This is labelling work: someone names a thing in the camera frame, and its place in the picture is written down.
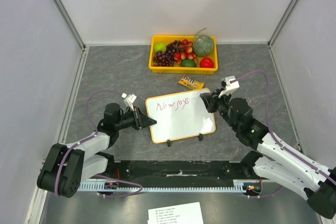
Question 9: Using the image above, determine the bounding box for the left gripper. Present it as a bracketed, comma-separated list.
[115, 106, 156, 130]

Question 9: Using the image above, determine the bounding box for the yellow framed whiteboard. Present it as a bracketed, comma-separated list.
[145, 88, 216, 144]

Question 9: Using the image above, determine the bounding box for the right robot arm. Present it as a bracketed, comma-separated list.
[200, 91, 335, 219]

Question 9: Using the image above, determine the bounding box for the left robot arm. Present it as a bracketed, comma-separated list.
[37, 103, 157, 198]

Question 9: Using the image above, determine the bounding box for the yellow candy packet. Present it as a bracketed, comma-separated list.
[178, 75, 204, 90]

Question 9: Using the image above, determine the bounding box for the red tomato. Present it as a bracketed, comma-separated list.
[199, 57, 214, 68]

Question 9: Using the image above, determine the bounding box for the green avocado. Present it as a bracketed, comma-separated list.
[180, 59, 197, 68]

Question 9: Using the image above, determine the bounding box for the red grape bunch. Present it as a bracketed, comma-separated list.
[172, 39, 198, 66]

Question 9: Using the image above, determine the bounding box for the green netted melon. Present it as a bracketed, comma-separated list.
[193, 28, 215, 57]

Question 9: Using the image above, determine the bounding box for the dark purple grape bunch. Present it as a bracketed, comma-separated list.
[153, 41, 175, 67]

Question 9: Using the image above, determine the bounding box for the green apple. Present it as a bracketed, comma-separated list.
[154, 42, 166, 52]

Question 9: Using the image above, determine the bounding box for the yellow plastic tray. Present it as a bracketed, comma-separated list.
[148, 35, 218, 74]

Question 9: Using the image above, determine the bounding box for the white printed paper sheet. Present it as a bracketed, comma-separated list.
[148, 202, 204, 224]

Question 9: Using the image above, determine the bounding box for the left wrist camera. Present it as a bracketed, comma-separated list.
[121, 93, 137, 111]

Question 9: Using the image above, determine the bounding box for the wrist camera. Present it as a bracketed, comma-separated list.
[121, 93, 137, 111]
[218, 76, 239, 98]

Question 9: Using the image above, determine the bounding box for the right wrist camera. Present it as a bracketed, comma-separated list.
[218, 76, 239, 98]

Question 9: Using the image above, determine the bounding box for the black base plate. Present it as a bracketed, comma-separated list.
[103, 161, 258, 188]

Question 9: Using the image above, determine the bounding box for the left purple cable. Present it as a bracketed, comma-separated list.
[54, 90, 144, 198]

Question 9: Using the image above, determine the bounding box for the purple cable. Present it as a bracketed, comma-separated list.
[54, 90, 144, 198]
[230, 70, 336, 199]

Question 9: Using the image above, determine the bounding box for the grey slotted cable duct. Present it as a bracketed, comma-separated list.
[78, 179, 257, 193]

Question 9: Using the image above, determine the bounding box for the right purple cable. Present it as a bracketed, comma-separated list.
[230, 70, 336, 199]

